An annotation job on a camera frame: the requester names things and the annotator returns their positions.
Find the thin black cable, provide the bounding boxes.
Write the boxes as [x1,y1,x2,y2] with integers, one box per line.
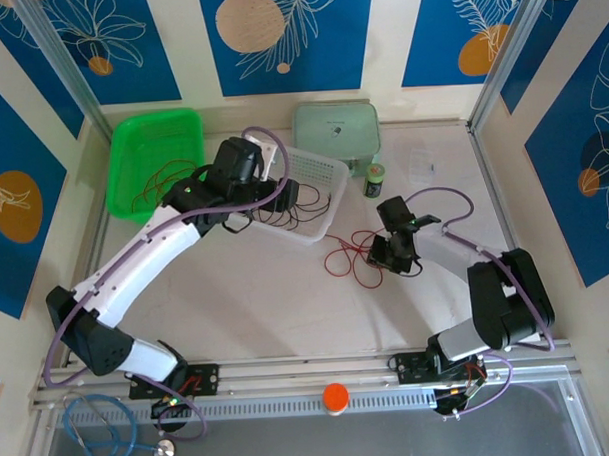
[292,182,335,214]
[297,186,325,219]
[253,207,299,232]
[282,196,330,229]

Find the thin red cable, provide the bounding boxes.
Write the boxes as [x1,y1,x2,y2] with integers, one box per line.
[342,228,388,291]
[131,166,185,215]
[323,233,372,279]
[141,159,200,205]

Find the white plastic basket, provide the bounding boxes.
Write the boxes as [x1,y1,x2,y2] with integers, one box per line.
[240,130,351,250]

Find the small green jar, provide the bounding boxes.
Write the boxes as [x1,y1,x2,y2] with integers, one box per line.
[364,162,388,200]

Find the mint green zip case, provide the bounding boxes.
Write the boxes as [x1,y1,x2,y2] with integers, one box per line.
[290,99,384,180]

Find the clear plastic box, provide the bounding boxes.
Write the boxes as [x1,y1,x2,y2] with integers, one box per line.
[406,142,439,180]

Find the green plastic basket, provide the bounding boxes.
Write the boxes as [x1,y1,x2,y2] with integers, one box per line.
[102,106,208,227]

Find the orange button cap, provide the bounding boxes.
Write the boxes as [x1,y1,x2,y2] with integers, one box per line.
[322,381,351,417]

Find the clear plastic tube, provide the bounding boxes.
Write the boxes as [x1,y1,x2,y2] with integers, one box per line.
[13,0,110,147]

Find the blue stethoscope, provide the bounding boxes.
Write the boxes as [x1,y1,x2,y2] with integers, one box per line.
[59,390,178,456]

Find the aluminium table edge rail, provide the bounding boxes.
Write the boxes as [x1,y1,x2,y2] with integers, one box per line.
[10,119,123,456]
[468,117,602,456]

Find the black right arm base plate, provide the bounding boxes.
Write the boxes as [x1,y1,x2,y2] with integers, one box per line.
[391,349,486,386]

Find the aluminium mounting rail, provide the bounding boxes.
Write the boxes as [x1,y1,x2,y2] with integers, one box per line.
[31,346,584,414]

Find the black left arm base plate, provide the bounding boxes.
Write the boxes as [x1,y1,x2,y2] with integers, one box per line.
[127,363,222,401]

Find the grey slotted cable duct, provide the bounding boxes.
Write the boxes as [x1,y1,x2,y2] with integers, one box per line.
[49,386,440,429]

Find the aluminium frame post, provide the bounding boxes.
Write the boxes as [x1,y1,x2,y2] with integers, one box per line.
[464,0,550,133]

